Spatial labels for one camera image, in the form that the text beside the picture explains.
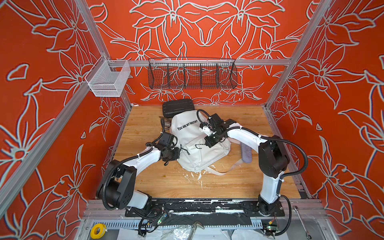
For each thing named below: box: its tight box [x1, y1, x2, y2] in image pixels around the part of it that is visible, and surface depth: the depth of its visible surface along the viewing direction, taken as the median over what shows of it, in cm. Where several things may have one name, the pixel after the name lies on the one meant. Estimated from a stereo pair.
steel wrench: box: [293, 205, 312, 240], surface depth 70 cm
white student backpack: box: [169, 109, 231, 172], surface depth 91 cm
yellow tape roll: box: [90, 223, 107, 239], surface depth 69 cm
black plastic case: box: [162, 98, 196, 119], surface depth 116 cm
